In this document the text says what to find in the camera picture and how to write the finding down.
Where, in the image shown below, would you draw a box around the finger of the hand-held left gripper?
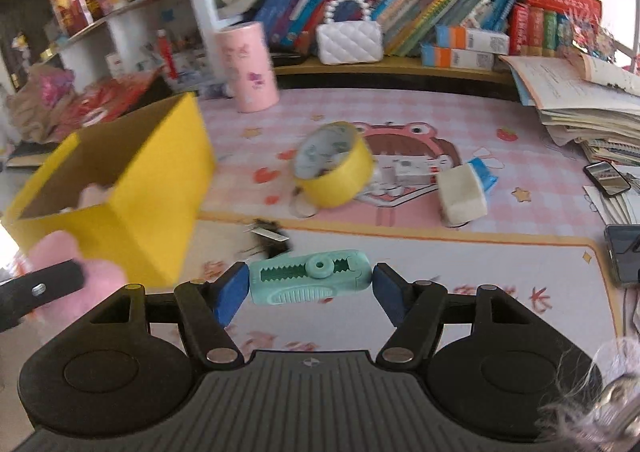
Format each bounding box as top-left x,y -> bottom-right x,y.
0,261 -> 85,333

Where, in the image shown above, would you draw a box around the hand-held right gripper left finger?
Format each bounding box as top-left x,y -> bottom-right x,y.
87,262 -> 250,370

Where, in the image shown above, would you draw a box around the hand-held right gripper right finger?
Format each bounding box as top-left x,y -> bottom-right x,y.
372,262 -> 538,370

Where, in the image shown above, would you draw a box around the pink plush toy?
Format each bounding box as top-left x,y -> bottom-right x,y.
22,231 -> 127,329

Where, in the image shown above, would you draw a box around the teal correction tape dispenser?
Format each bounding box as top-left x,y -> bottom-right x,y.
248,252 -> 373,307

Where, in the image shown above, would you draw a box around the yellow tape roll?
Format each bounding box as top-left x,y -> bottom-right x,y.
292,122 -> 376,207

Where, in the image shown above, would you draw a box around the yellow cardboard box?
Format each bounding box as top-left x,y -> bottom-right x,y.
2,92 -> 218,287

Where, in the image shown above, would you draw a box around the black binder clip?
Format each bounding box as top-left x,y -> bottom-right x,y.
244,217 -> 292,253

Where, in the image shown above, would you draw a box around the pink soft item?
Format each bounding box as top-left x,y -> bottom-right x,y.
77,183 -> 118,209

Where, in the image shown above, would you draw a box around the pink checkered printed tablecloth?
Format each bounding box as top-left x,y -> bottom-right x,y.
30,86 -> 631,373

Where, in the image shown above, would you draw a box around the small white box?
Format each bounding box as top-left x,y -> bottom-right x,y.
380,157 -> 453,189

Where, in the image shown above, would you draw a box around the brown cloth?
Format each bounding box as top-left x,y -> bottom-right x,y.
5,66 -> 76,143

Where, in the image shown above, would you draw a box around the red paper sheets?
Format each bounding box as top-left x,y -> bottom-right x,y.
65,72 -> 162,133

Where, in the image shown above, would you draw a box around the pink cylinder container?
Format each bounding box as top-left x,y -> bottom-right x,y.
215,22 -> 281,113

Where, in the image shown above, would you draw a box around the dark smartphone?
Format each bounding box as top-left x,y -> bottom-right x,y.
604,224 -> 640,287

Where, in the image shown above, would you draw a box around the loose white papers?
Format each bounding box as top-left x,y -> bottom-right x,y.
584,184 -> 640,227

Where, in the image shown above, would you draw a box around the orange and white carton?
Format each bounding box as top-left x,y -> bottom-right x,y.
421,44 -> 496,70
435,24 -> 511,55

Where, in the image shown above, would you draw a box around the red marker tube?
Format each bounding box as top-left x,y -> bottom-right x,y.
155,29 -> 179,81

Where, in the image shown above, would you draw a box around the black smartphone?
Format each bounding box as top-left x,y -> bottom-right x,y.
584,161 -> 632,197

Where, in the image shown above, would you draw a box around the stack of papers and workbooks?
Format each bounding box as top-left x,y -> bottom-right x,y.
500,52 -> 640,165

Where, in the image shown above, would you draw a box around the row of colourful books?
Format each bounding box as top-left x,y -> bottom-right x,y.
250,0 -> 521,57

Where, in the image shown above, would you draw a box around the red and green upright books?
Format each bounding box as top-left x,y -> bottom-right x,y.
507,2 -> 576,57

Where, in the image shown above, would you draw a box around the grey furry keychain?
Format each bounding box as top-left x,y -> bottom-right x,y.
540,337 -> 640,452

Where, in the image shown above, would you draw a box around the white quilted pearl-handle handbag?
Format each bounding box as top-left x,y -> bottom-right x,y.
316,0 -> 385,66

